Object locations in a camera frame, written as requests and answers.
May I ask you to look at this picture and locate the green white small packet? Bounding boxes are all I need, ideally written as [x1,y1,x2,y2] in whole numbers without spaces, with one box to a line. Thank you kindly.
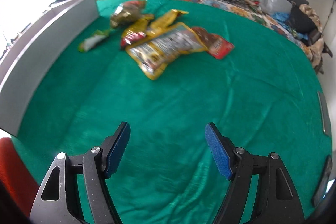
[78,29,112,52]

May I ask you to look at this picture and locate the clear plastic bag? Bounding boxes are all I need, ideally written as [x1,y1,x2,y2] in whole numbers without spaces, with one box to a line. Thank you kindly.
[259,0,292,15]

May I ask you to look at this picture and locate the green gold snack bag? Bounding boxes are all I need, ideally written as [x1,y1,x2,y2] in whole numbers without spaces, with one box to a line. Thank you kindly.
[109,0,147,29]

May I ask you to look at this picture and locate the red brown snack packet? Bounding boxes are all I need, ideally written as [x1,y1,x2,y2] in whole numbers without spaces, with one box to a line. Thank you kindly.
[191,27,235,60]

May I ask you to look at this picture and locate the black phone at edge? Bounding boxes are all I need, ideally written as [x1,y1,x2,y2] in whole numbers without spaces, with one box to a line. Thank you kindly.
[311,155,333,207]

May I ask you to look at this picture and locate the gold foil snack bag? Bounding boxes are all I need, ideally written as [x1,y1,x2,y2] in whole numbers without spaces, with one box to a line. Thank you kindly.
[120,14,154,50]

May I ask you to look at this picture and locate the black bag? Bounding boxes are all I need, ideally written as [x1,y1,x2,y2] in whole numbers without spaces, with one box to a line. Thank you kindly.
[285,5,317,34]

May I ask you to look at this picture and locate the yellow snack pouch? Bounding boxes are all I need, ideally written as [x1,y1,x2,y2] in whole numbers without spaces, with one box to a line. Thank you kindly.
[146,9,189,36]

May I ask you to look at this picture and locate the grey phone on cloth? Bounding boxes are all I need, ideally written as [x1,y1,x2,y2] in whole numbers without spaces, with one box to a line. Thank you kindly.
[317,92,331,136]

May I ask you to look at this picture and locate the yellow bordered clear bag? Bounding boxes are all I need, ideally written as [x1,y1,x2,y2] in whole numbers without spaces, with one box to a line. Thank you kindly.
[126,22,208,80]

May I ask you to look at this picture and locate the green table cloth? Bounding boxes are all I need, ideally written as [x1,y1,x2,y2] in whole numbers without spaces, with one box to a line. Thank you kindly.
[13,0,332,223]

